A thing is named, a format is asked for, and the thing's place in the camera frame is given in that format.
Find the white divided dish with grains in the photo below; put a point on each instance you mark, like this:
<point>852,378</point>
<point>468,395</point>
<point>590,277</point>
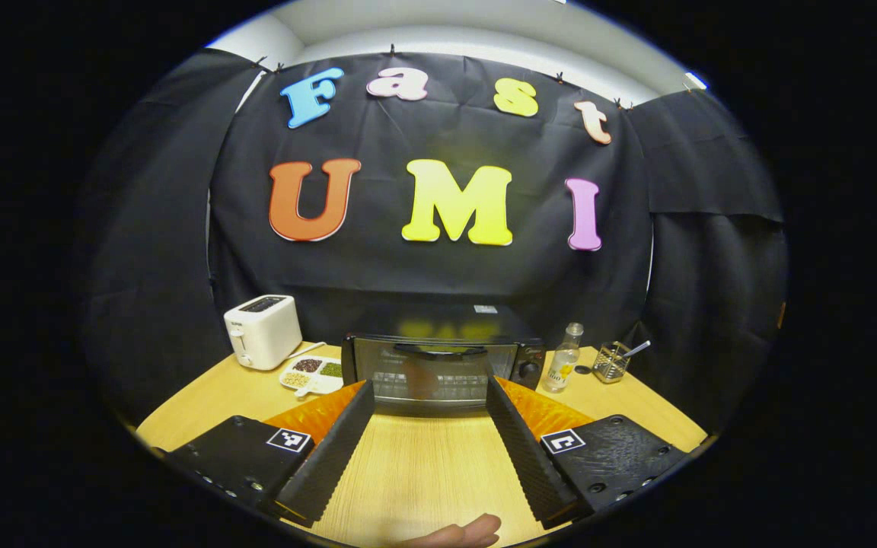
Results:
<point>313,375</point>

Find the white toaster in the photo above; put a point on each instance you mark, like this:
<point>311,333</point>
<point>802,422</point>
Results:
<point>263,335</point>

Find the clear bottle with yellow label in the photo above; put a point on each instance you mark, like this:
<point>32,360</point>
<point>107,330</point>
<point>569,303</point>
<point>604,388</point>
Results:
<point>562,365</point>

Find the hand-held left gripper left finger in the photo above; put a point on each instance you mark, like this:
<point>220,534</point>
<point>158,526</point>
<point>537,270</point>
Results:
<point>328,457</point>

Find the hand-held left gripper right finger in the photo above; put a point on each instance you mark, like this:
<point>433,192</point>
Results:
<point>522,457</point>

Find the black electric oven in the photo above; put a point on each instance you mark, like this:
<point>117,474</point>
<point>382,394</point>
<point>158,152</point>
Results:
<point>446,327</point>

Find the metal spoon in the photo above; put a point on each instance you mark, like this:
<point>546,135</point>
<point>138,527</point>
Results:
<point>636,348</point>

